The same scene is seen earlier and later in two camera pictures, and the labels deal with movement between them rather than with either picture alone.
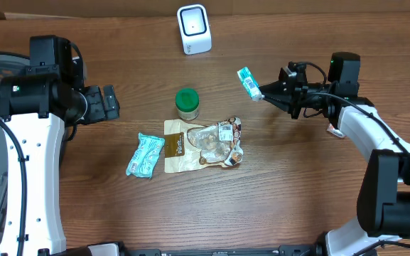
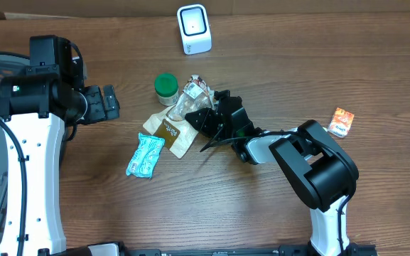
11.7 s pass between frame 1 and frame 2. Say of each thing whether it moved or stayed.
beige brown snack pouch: moved
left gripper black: stayed
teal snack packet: stayed
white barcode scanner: stayed
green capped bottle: moved
